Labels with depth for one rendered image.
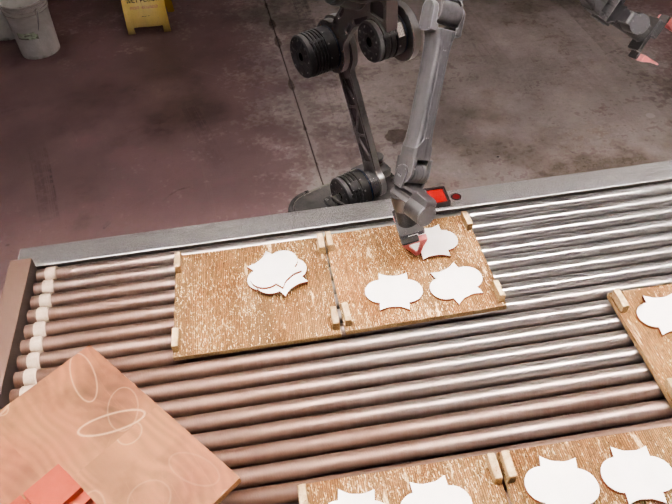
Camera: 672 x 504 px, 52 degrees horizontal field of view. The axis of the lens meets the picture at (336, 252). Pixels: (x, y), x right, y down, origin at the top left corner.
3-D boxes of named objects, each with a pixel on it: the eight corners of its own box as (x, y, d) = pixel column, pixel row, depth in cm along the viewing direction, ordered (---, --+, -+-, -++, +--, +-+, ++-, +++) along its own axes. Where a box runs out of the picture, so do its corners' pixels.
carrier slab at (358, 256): (324, 239, 194) (323, 235, 193) (464, 218, 197) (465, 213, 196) (345, 335, 169) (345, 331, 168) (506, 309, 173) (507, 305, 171)
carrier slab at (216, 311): (177, 259, 190) (175, 255, 189) (323, 240, 193) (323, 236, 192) (173, 361, 166) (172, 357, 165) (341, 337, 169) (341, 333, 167)
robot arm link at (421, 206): (423, 163, 175) (399, 161, 169) (453, 183, 167) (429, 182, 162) (407, 205, 180) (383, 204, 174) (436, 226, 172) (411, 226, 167)
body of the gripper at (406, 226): (416, 208, 185) (411, 188, 180) (425, 234, 178) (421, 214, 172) (393, 215, 185) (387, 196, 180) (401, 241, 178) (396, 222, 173)
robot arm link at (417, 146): (451, 7, 167) (421, -2, 160) (469, 8, 162) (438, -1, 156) (417, 181, 178) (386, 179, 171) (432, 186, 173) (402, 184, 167)
